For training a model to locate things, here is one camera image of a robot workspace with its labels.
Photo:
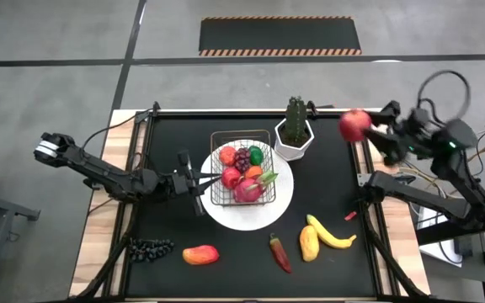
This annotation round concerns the yellow toy banana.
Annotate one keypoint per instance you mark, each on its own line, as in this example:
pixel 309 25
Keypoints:
pixel 328 237

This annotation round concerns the green toy fruit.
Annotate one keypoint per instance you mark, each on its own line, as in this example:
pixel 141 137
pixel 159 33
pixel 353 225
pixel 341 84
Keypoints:
pixel 256 155

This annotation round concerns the black hazard-striped floor mat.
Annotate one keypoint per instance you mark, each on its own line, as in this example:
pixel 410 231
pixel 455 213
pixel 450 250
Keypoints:
pixel 280 35

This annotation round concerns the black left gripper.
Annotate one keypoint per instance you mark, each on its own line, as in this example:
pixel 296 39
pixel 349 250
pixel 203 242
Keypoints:
pixel 188 183

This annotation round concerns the green cactus plant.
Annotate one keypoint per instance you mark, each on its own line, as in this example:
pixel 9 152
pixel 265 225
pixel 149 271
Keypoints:
pixel 295 118

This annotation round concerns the white hexagonal plant pot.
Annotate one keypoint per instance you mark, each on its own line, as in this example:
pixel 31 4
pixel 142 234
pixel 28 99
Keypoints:
pixel 294 147

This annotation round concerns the orange toy fruit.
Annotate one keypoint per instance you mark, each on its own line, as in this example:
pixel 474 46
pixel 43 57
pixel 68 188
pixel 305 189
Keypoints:
pixel 253 171

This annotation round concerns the black table mat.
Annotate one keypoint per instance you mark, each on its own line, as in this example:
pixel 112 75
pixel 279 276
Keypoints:
pixel 246 278

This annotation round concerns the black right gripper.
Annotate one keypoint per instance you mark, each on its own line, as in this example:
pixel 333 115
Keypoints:
pixel 411 134

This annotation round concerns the white round plate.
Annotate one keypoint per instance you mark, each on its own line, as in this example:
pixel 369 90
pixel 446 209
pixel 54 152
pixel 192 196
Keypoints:
pixel 246 219

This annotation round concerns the pink toy dragon fruit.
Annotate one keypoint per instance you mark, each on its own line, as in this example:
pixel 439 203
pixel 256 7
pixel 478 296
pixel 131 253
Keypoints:
pixel 248 190

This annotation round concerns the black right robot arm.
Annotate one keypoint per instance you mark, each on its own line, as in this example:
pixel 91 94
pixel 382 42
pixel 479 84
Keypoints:
pixel 419 198

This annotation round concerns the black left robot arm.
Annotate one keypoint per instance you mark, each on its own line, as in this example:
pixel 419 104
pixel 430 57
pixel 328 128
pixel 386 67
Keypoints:
pixel 99 172

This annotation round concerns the purple toy grape bunch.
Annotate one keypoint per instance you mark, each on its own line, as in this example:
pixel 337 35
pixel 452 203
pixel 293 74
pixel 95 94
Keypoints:
pixel 242 159

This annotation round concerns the red yellow toy mango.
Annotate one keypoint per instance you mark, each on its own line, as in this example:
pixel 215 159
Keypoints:
pixel 200 255

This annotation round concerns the black toy grape bunch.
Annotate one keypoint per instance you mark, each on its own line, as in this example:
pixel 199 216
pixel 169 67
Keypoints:
pixel 150 250

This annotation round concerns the red toy apple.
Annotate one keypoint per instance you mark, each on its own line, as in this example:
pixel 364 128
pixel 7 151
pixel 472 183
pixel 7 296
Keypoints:
pixel 354 125

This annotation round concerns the white power supply box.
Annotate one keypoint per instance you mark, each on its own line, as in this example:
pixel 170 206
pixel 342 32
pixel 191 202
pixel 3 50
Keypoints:
pixel 440 252

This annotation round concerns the red toy chili pepper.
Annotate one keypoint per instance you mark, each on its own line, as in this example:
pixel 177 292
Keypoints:
pixel 279 253

